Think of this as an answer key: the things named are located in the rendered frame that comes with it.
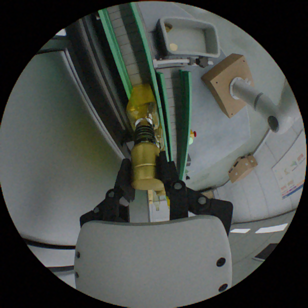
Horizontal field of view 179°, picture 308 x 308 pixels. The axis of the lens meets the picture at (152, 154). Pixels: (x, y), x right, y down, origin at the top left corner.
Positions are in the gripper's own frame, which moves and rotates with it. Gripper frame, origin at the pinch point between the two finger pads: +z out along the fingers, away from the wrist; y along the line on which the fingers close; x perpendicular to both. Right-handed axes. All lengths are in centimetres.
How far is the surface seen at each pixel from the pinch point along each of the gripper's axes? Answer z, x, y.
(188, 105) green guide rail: 23.0, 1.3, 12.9
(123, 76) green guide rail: 19.4, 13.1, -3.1
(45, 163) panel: -1.1, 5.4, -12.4
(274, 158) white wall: 81, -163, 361
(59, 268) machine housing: -14.8, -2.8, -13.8
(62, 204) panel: -3.9, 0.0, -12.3
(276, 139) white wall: 103, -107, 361
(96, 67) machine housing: 33.6, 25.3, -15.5
